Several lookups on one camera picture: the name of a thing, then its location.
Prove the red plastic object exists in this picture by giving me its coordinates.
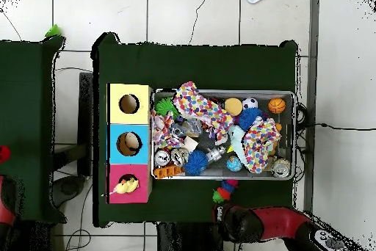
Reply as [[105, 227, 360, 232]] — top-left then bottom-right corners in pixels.
[[0, 145, 12, 164]]

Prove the orange foam cylinder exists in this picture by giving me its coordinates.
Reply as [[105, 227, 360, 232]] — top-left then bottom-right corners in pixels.
[[224, 97, 243, 116]]

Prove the mint green knitted cloth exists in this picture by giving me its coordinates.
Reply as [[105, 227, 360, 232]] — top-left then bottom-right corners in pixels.
[[228, 124, 247, 165]]

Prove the small orange basketball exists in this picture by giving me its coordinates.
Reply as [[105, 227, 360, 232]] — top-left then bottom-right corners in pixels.
[[267, 97, 286, 115]]

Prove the bright green object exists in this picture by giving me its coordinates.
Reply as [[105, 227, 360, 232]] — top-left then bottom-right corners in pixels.
[[44, 23, 63, 38]]

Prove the dark green tablecloth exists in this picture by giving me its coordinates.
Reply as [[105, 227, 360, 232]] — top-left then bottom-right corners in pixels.
[[0, 35, 67, 224], [92, 32, 299, 228]]

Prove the multicoloured spiky caterpillar toy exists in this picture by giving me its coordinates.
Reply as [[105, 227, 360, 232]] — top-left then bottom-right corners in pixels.
[[212, 178, 239, 204]]

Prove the black cable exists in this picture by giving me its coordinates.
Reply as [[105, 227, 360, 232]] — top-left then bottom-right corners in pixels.
[[294, 122, 376, 132]]

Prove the shallow metal mesh bin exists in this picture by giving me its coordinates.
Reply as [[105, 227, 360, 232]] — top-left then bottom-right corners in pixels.
[[150, 87, 296, 181]]

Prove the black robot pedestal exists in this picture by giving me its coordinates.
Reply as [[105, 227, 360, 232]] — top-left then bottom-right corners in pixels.
[[156, 222, 224, 251]]

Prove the orange plastic building brick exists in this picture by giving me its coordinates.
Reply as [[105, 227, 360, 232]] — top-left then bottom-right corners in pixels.
[[153, 164, 186, 179]]

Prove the colourful dotted cloth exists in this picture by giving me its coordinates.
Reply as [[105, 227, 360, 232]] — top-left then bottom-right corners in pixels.
[[242, 117, 282, 174], [171, 81, 236, 146], [150, 109, 185, 150]]

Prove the yellow duck plush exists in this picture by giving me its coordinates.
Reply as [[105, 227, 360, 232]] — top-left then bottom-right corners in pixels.
[[101, 176, 140, 197]]

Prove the green spiky ball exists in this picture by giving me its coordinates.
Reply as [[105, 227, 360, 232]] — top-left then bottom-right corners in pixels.
[[154, 96, 180, 118]]

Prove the wooden box with three holes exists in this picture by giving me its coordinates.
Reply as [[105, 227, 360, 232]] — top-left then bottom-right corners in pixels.
[[105, 82, 153, 205]]

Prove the blue spiky ball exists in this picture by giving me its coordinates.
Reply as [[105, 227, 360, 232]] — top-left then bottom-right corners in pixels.
[[184, 149, 209, 176], [237, 106, 264, 131]]

